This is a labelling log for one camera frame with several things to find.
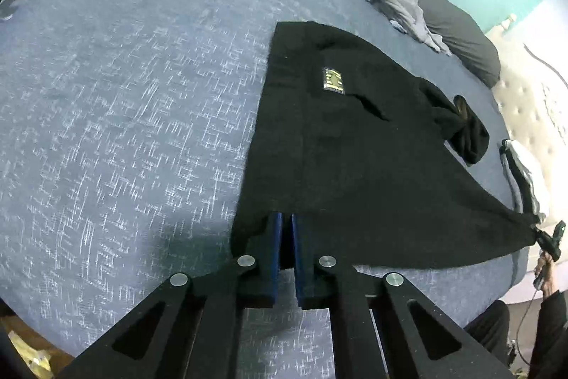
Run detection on person's right forearm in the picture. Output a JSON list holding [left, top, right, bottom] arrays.
[[528, 290, 568, 379]]

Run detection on folded grey garment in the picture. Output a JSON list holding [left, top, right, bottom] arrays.
[[499, 141, 546, 225]]

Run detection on black cable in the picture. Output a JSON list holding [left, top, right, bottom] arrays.
[[510, 286, 543, 362]]

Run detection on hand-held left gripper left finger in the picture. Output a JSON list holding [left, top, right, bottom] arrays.
[[58, 212, 285, 379]]

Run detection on crumpled light grey garment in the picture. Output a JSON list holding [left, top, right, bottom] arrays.
[[361, 0, 453, 55]]

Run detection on black sweatshirt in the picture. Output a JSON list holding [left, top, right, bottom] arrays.
[[231, 21, 540, 271]]

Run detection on yellow plastic wrapper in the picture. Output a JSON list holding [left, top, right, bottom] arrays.
[[9, 330, 54, 379]]

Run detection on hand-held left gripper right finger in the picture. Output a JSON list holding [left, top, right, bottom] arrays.
[[290, 214, 513, 379]]

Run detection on person's right hand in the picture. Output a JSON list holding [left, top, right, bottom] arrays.
[[535, 259, 560, 297]]

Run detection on cream tufted headboard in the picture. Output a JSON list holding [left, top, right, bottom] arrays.
[[484, 12, 568, 229]]

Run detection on person's black trousers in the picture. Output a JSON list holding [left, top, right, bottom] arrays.
[[464, 300, 511, 362]]

